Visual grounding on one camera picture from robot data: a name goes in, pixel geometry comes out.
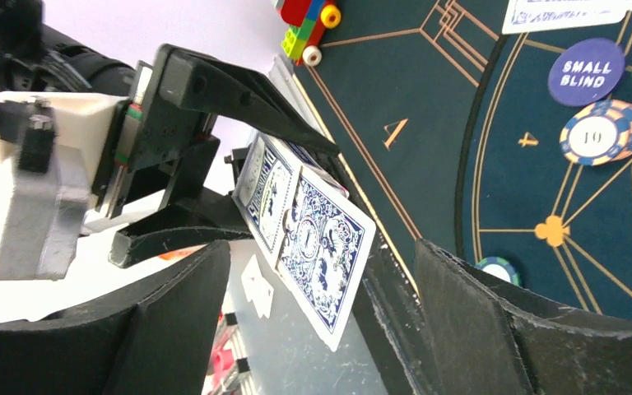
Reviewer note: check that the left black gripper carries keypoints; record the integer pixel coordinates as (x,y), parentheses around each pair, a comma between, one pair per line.
(172,107)

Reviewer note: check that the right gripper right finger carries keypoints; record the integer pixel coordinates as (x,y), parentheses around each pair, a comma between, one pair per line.
(492,337)

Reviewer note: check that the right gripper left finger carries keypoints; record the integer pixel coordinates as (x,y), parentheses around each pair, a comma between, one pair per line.
(153,336)

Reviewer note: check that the green poker chip stack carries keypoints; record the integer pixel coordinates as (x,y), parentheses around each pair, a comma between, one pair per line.
(501,268)

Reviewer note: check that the pink chip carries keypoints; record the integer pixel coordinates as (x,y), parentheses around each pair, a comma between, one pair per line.
(598,134)

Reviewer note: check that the blue playing card deck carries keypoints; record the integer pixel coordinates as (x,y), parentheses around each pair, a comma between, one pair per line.
(266,188)

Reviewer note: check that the round blue poker mat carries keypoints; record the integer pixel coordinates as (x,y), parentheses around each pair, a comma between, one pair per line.
(566,228)

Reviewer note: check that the colourful lego car toy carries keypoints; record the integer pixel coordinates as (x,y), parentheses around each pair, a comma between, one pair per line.
(307,21)

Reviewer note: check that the purple small blind button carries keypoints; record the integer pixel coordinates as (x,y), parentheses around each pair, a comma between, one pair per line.
(586,72)

